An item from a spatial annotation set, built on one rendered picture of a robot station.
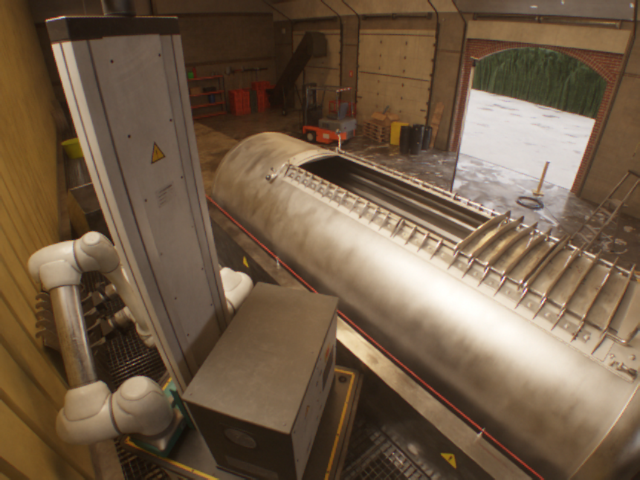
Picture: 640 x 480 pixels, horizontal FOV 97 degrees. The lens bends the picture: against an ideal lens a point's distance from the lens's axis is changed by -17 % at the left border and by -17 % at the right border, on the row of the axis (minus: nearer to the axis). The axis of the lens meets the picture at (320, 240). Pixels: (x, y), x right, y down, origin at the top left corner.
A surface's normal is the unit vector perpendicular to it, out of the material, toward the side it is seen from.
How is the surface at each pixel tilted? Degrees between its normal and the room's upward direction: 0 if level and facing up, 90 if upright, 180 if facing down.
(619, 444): 55
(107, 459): 0
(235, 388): 0
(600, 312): 12
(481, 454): 1
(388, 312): 65
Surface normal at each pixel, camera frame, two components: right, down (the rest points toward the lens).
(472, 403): -0.76, 0.10
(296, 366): 0.00, -0.84
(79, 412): 0.25, -0.29
